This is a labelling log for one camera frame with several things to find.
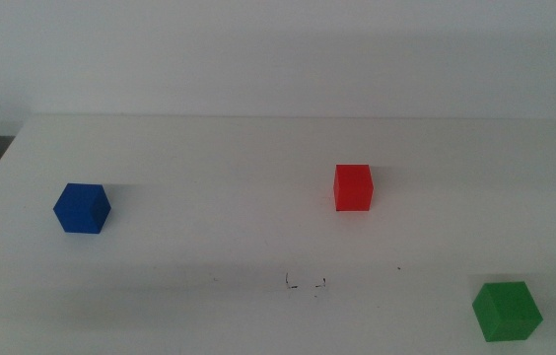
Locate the red cube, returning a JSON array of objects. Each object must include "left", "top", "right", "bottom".
[{"left": 332, "top": 164, "right": 375, "bottom": 213}]

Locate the green cube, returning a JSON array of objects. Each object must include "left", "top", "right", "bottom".
[{"left": 471, "top": 280, "right": 544, "bottom": 343}]

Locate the blue cube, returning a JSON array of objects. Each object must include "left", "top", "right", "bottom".
[{"left": 52, "top": 182, "right": 112, "bottom": 236}]

